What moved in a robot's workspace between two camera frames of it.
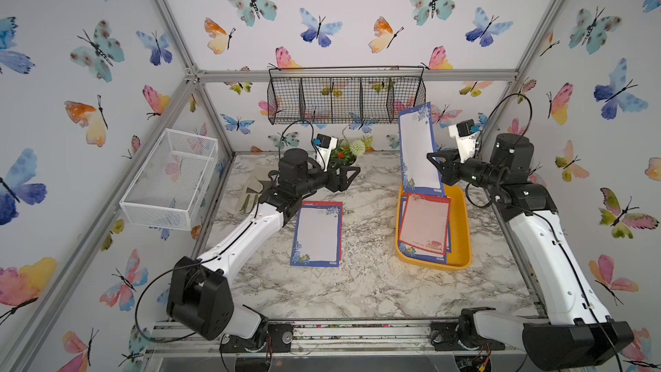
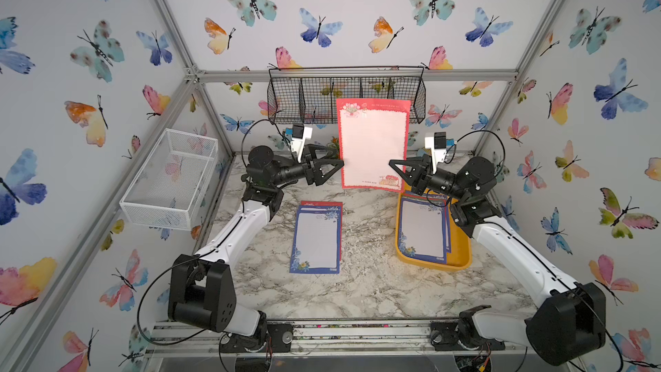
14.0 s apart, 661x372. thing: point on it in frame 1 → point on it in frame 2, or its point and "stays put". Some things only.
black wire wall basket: (320, 95) stays put
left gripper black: (341, 185) → (311, 175)
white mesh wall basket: (168, 190) stays put
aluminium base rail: (322, 337) stays put
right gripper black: (448, 170) → (423, 180)
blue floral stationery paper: (418, 173) → (316, 247)
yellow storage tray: (460, 257) stays put
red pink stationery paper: (424, 223) → (373, 133)
